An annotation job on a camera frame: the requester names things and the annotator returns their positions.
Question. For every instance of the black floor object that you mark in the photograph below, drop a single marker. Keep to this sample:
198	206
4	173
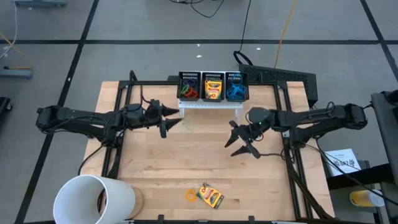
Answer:
3	104

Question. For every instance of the black plastic basket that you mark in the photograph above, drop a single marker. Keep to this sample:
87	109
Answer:
212	74
245	76
189	74

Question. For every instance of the grey cart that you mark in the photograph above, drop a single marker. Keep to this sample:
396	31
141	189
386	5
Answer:
385	124

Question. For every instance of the white paper sign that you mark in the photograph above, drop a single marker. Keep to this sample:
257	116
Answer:
342	160

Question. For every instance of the blue silicone band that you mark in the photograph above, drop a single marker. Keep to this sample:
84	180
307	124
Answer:
231	94
237	96
232	79
242	89
228	92

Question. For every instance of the red coil wristband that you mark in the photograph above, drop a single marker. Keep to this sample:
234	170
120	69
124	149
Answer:
196	94
186	95

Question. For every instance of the black metal table frame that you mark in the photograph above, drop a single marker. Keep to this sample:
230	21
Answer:
149	83

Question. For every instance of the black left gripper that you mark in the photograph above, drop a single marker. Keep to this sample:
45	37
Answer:
133	116

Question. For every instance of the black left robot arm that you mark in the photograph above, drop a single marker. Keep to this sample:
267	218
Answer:
77	118

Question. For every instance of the purple coil wristband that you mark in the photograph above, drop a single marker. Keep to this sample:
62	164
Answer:
184	83

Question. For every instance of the yellow crayon box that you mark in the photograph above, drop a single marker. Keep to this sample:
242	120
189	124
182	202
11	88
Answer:
211	196
213	90

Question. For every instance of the black shelf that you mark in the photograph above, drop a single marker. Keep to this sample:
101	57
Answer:
357	180

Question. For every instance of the yellow cylinder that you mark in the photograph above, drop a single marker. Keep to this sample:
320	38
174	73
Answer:
363	198

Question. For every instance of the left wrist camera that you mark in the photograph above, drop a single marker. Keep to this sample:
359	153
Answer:
154	110

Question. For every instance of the orange coil wristband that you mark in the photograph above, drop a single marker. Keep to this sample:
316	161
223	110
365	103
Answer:
186	195

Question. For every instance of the black table clamp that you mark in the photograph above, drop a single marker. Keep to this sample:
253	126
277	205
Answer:
160	217
251	218

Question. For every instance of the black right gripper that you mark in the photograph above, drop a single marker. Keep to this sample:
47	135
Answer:
250	132

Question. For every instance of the green coil wristband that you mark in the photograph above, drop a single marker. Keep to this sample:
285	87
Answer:
185	90

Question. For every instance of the white cylinder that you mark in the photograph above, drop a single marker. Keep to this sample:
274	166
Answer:
118	199

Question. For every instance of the grey desk foot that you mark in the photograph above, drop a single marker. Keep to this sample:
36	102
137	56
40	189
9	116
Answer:
40	3
15	73

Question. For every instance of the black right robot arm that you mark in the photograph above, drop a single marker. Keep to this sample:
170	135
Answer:
311	118

